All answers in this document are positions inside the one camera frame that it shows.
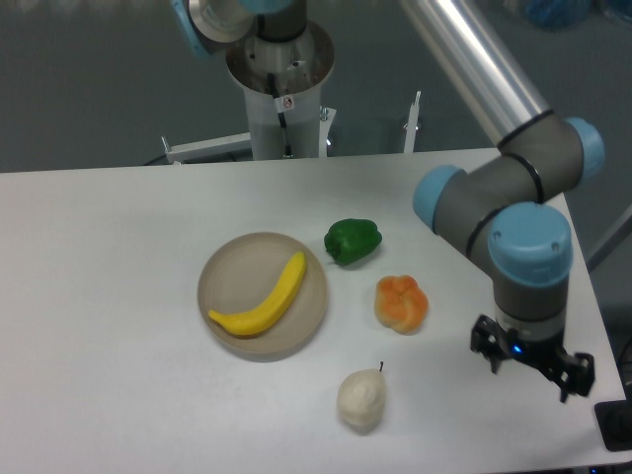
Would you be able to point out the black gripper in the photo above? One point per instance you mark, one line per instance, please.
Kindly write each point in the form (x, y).
(572, 374)

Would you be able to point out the yellow toy banana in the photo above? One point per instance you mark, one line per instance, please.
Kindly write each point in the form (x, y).
(261, 318)

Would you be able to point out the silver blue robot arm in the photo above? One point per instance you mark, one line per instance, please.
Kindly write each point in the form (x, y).
(497, 216)

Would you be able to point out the beige round plate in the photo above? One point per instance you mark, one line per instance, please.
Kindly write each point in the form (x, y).
(241, 273)

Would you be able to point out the black device at table edge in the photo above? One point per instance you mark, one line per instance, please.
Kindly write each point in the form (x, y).
(614, 422)

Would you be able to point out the orange toy bread roll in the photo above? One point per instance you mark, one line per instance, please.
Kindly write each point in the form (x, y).
(400, 304)

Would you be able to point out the white toy pear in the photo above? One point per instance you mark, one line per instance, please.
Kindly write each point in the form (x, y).
(361, 399)

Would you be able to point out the green toy bell pepper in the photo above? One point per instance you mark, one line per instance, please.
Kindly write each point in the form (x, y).
(350, 240)

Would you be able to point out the white upright metal bracket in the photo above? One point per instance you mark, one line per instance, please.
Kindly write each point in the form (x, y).
(412, 124)

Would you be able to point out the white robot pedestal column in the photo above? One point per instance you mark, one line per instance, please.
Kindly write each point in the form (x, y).
(282, 84)

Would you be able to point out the white metal base bracket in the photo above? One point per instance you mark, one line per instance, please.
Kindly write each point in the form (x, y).
(207, 151)

